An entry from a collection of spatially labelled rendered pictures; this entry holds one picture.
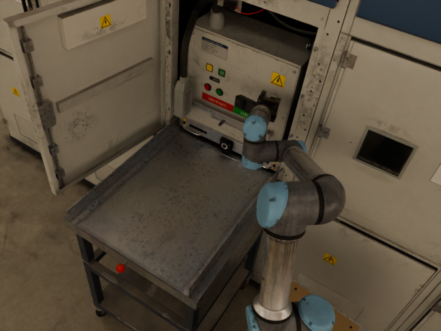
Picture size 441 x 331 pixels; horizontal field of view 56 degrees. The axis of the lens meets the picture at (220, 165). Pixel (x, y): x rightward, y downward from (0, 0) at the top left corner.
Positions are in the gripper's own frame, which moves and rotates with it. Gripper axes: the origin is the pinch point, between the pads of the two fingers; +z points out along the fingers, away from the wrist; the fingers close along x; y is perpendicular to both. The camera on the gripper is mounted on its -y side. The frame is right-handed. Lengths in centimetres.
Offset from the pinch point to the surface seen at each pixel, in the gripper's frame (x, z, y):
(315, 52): 23.4, -12.6, 14.7
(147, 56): 3, 3, -51
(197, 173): -40.4, -5.1, -20.6
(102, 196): -47, -31, -52
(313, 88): 10.8, -10.4, 17.4
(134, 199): -46, -28, -40
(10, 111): -76, 62, -169
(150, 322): -116, -27, -27
